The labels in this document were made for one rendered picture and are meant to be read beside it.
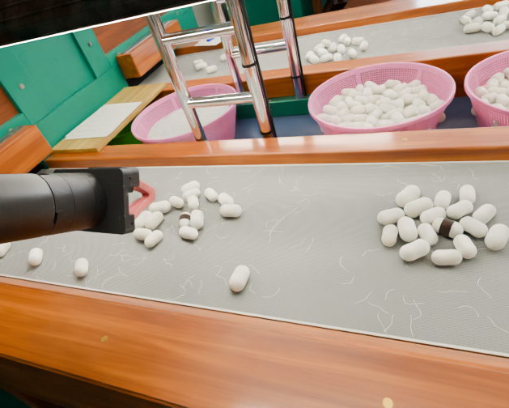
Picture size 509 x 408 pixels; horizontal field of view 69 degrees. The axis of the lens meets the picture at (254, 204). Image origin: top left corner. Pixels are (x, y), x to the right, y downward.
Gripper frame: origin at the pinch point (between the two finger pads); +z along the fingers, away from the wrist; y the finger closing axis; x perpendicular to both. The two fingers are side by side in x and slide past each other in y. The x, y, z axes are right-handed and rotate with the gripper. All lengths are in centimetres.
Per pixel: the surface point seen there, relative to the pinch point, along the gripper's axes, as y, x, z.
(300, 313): -18.7, 13.5, 3.5
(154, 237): 6.6, 7.3, 8.1
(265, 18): 95, -124, 248
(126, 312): 1.8, 14.4, -2.8
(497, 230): -38.5, 4.1, 13.5
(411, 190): -29.2, 0.1, 18.4
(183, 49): 51, -46, 77
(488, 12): -42, -40, 72
